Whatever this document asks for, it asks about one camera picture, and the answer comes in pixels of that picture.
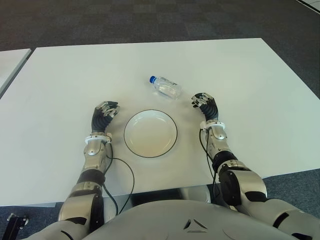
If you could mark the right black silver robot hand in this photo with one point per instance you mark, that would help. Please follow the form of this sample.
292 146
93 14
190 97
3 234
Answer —
210 110

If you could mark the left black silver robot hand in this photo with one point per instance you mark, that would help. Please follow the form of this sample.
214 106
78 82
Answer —
100 122

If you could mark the clear water bottle blue cap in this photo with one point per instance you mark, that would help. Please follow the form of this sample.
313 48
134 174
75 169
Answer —
167 87

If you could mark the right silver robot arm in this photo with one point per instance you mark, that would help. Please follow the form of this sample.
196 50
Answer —
247 182

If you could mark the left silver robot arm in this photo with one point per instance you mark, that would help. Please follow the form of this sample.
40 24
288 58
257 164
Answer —
92 155

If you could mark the white plate black rim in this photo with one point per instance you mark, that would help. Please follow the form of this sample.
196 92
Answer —
150 135

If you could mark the white side table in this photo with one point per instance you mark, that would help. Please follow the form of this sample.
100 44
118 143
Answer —
10 65

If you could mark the silver robot torso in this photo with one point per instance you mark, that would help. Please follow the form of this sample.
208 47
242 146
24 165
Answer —
162 220

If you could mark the black metal stand with caster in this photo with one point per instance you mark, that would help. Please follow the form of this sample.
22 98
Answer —
15 223

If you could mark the white round pedestal base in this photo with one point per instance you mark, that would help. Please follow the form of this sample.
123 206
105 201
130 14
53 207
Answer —
197 193

